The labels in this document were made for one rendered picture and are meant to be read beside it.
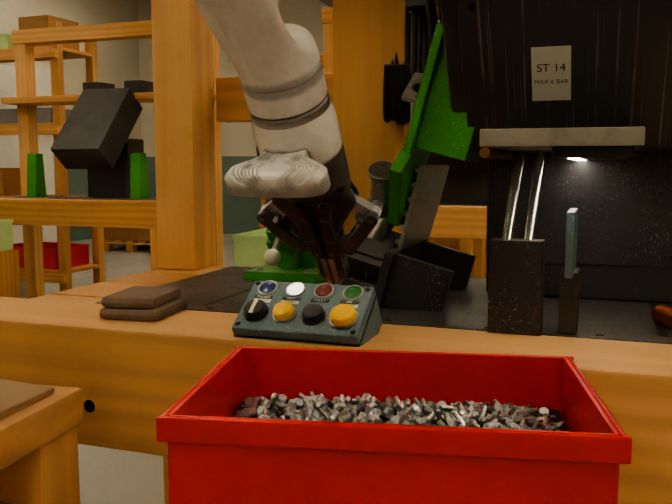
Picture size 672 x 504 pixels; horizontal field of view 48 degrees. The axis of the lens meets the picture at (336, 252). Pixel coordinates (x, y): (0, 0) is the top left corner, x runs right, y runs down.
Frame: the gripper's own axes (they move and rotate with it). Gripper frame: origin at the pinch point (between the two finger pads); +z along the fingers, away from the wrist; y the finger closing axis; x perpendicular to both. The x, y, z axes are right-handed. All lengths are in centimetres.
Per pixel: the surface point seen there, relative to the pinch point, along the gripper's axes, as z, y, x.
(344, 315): 6.8, 0.1, 0.4
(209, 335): 9.0, 16.2, 2.8
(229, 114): 23, 49, -71
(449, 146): 4.9, -6.4, -29.0
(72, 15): 301, 713, -836
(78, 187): 502, 715, -693
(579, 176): 17.2, -22.0, -39.5
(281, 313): 6.8, 7.4, 0.7
